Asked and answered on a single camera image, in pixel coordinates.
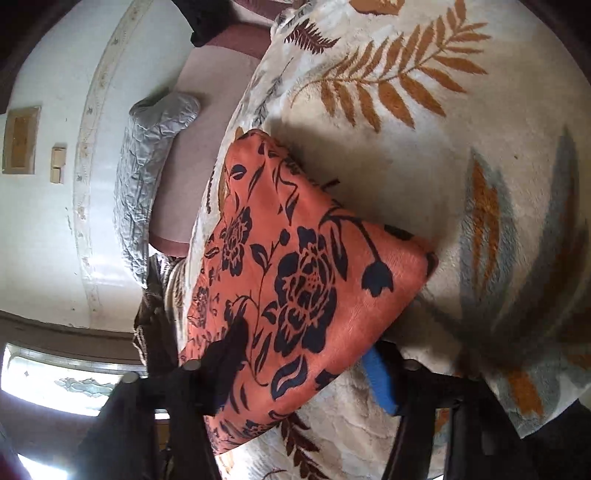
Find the black garment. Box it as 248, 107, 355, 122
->
173, 0, 241, 48

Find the orange floral shirt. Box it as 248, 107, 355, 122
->
178, 129, 439, 455

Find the dark brown fuzzy garment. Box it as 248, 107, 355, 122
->
134, 254, 185, 370

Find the beige wall frame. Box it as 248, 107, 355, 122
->
2, 106, 41, 175

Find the stained glass window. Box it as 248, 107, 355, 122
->
0, 344, 171, 421

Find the pink upholstered sofa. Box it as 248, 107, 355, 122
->
148, 0, 296, 257

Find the grey quilted pillow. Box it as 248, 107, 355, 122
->
113, 91, 201, 282

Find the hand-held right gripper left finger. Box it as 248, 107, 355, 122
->
76, 318, 252, 480

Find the white leaf print blanket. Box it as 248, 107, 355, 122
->
185, 0, 591, 480

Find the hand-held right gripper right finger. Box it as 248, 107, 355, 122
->
362, 342, 541, 480

